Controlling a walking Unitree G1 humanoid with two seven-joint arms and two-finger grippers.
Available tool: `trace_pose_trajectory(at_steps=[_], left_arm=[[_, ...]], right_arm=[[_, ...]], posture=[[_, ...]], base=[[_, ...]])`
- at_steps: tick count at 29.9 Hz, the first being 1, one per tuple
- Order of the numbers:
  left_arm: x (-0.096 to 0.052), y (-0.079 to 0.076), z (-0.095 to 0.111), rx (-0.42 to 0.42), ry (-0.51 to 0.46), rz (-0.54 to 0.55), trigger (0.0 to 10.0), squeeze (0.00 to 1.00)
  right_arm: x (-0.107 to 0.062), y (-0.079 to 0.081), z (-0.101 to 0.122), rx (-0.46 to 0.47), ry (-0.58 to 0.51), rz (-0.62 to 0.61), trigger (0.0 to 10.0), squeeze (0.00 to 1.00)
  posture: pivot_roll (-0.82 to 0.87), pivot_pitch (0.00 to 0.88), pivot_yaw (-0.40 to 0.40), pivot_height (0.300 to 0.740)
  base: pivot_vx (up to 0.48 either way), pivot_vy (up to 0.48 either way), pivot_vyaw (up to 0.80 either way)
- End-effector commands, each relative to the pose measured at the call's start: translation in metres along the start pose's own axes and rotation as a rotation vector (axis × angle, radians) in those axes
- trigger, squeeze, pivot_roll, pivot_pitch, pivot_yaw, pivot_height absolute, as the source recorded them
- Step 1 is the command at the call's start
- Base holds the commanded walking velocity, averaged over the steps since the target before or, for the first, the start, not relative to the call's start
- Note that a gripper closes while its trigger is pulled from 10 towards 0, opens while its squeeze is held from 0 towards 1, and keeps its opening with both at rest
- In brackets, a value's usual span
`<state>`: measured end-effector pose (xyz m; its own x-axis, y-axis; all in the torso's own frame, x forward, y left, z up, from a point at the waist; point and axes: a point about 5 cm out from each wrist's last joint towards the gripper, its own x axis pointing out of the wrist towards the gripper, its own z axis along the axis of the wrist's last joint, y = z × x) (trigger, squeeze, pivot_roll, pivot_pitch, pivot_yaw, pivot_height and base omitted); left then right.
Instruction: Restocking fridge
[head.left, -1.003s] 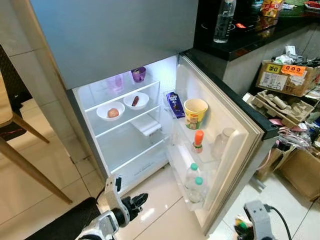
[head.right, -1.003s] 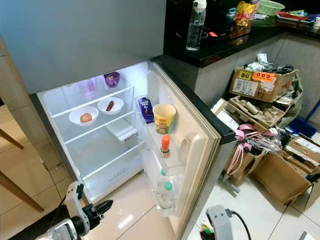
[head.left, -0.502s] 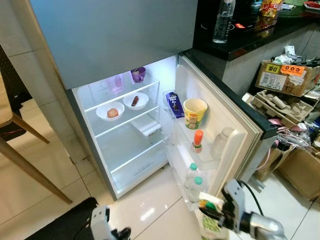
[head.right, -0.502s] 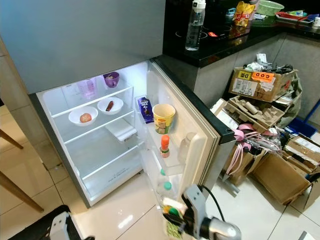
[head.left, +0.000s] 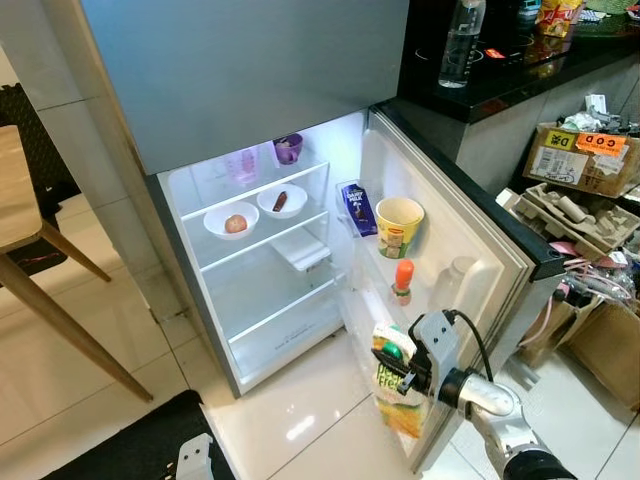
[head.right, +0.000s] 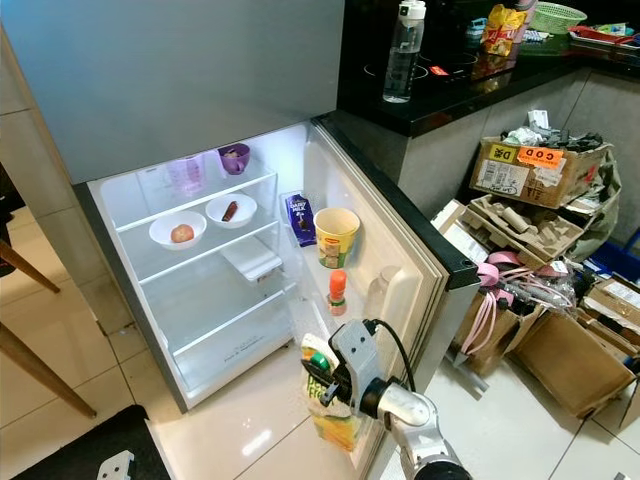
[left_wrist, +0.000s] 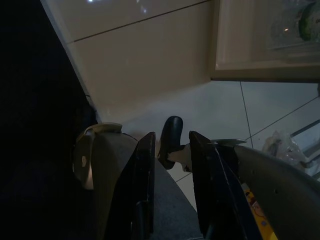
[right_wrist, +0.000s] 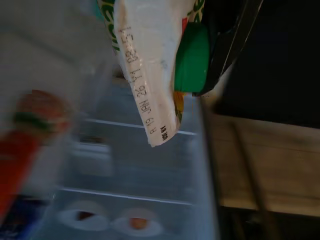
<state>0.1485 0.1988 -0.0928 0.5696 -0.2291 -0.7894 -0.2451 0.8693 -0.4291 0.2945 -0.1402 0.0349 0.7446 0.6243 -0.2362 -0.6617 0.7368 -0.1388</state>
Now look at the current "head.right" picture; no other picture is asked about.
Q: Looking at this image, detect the yellow mango juice carton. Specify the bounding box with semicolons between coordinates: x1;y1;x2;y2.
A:
300;333;361;453

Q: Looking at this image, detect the grey steel fridge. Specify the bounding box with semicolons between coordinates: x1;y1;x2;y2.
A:
0;0;346;413

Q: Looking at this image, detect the orange cap bottle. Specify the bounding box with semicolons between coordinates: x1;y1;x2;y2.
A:
327;269;349;317

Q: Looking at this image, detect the clear plastic bottle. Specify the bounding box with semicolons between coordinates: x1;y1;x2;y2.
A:
370;265;403;321

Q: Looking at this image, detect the yellow green noodle cup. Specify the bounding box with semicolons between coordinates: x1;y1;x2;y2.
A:
313;207;361;269

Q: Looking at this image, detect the white plastic tray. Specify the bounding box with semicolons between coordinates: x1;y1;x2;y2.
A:
220;247;283;283

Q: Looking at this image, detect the white bowl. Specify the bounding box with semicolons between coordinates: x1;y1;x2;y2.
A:
148;211;207;250
205;192;259;229

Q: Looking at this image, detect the pink hanger bundle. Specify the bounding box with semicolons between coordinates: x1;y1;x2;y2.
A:
475;250;561;356

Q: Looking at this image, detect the brown cardboard box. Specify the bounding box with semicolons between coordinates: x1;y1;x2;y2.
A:
510;310;636;419

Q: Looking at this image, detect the paper pulp packing tray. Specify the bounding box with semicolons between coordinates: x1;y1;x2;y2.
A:
433;193;586;263

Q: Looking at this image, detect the purple cup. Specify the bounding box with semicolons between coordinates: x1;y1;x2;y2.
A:
218;143;251;177

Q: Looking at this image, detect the black floor mat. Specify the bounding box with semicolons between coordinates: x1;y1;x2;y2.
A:
20;405;161;480

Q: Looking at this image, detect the pink clear cup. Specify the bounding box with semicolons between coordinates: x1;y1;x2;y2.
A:
168;155;206;196

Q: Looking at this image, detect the cardboard box orange label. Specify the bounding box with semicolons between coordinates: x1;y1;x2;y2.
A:
470;135;611;209

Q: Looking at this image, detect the light wooden table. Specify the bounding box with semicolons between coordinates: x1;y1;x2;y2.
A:
0;240;98;419

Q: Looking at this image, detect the black kitchen counter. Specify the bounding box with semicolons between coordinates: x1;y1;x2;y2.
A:
335;0;640;216

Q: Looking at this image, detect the tall clear water bottle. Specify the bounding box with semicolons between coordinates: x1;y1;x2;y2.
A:
382;0;427;104

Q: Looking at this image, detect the yellow red snack packet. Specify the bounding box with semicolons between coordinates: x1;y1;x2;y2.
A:
482;3;529;56

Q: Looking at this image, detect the green plastic basket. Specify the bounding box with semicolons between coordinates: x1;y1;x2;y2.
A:
530;2;588;36

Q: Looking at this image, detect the red tray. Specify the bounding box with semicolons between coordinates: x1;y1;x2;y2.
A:
567;22;640;51

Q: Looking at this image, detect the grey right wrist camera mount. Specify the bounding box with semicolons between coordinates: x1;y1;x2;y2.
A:
330;318;383;396

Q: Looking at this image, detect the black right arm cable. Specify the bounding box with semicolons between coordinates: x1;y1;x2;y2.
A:
365;318;416;393

